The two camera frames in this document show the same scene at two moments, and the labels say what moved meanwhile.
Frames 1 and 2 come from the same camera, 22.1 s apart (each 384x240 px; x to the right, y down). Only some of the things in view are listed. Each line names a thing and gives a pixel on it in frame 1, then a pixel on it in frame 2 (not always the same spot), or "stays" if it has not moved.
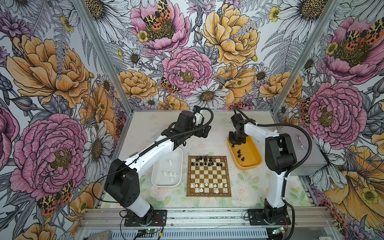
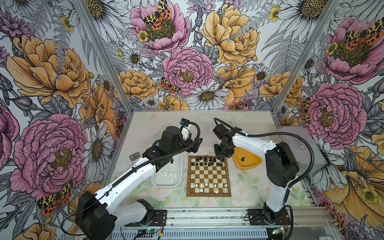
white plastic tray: (167, 172) stays
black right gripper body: (237, 138) to (223, 150)
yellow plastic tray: (246, 155) stays
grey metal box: (315, 163) stays
